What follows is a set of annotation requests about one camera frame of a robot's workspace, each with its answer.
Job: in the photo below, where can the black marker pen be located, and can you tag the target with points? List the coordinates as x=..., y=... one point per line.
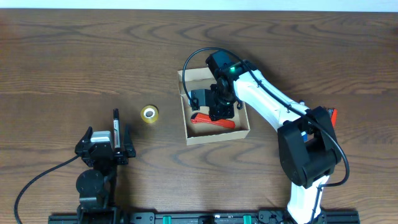
x=116, y=129

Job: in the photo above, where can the open cardboard box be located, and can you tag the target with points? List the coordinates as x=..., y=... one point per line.
x=200, y=133

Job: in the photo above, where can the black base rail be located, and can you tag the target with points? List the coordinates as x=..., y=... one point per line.
x=260, y=217

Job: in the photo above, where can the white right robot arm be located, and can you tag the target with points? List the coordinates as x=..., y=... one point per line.
x=308, y=148

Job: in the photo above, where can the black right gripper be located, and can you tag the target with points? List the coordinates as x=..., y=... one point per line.
x=222, y=112

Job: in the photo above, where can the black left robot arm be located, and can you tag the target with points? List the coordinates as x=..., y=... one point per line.
x=97, y=185

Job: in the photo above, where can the blue marker pen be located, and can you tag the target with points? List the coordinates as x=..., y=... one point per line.
x=304, y=132

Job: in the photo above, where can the red black stapler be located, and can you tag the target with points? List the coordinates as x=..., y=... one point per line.
x=333, y=115

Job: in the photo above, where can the yellow tape roll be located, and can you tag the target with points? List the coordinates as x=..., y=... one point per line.
x=149, y=114

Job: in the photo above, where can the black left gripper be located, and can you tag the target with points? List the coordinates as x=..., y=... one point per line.
x=104, y=155

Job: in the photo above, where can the orange utility knife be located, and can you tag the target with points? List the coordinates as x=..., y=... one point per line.
x=205, y=118

